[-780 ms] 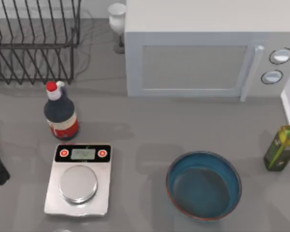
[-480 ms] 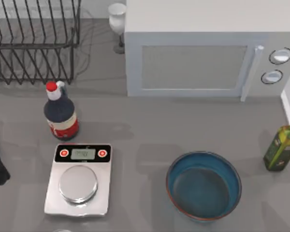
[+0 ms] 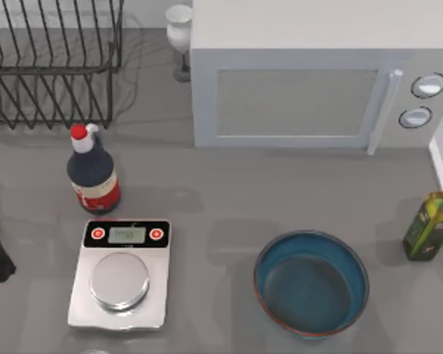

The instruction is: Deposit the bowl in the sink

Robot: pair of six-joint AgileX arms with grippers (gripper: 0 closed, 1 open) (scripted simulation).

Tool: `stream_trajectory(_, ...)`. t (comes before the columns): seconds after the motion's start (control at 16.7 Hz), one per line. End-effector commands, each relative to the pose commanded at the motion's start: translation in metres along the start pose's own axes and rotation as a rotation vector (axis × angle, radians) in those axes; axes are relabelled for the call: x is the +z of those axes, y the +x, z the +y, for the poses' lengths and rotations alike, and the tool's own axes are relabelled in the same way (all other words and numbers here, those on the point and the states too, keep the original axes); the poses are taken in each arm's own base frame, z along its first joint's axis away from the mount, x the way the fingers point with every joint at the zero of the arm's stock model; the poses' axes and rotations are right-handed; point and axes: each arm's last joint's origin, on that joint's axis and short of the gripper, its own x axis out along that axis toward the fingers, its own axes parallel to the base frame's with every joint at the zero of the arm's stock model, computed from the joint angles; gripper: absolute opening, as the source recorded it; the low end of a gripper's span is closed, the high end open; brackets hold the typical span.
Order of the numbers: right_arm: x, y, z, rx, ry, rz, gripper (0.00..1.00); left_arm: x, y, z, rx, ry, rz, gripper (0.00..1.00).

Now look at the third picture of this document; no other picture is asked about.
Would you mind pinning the dark bottle with red cap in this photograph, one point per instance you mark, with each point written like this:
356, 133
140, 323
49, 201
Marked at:
93, 177

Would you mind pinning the pale microwave oven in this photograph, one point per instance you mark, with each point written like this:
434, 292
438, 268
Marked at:
299, 73

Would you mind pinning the silver kitchen scale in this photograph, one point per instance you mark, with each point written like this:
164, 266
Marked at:
122, 273

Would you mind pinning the blue bowl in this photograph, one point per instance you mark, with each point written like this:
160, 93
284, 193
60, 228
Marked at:
311, 284

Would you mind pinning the white goblet cup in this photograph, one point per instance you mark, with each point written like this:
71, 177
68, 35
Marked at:
178, 33

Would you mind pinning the smaller microwave knob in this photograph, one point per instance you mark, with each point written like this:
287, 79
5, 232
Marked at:
415, 117

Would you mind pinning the green oil bottle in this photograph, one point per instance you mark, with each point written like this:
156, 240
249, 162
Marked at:
430, 228

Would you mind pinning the larger microwave knob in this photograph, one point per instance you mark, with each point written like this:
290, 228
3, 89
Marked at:
428, 85

